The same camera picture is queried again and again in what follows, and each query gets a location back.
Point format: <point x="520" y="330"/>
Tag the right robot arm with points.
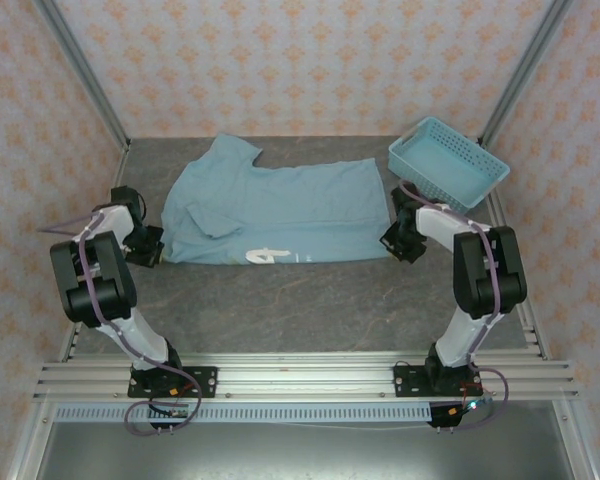
<point x="490" y="270"/>

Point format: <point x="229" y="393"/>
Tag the light blue plastic basket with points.
<point x="445" y="165"/>

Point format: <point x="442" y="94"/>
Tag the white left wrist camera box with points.
<point x="127" y="246"/>

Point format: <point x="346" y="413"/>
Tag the small circuit board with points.
<point x="179" y="413"/>

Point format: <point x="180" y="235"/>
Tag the aluminium base rail beam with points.
<point x="305" y="375"/>

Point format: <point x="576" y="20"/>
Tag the light blue t-shirt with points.
<point x="280" y="210"/>

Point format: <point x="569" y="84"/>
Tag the aluminium frame post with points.
<point x="87" y="75"/>
<point x="525" y="65"/>

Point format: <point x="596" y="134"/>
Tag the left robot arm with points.
<point x="95" y="280"/>

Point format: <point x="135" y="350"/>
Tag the grey metal panel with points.
<point x="305" y="452"/>

